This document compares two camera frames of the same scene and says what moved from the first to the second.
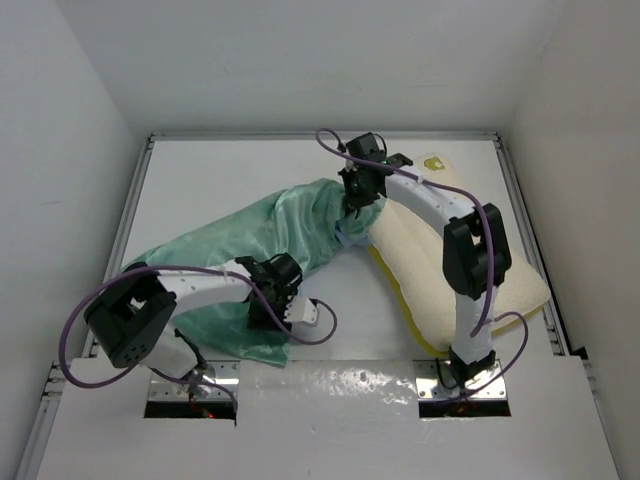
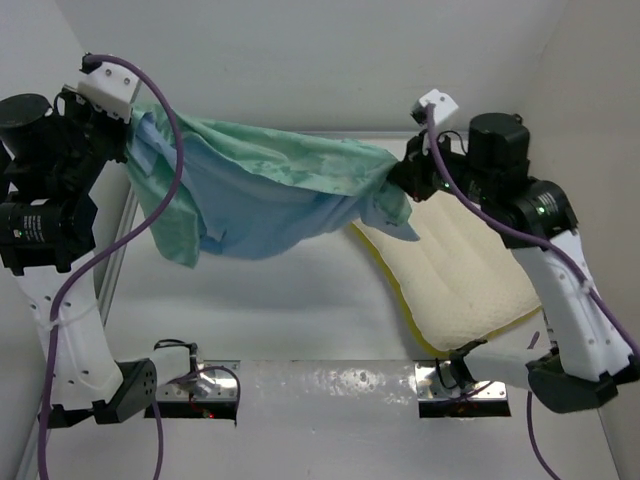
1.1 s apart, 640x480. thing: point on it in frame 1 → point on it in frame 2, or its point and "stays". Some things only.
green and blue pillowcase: (293, 223) → (240, 193)
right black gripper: (354, 200) → (410, 172)
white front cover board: (339, 420) stays
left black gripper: (258, 318) → (74, 106)
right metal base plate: (435, 381) stays
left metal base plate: (220, 383) stays
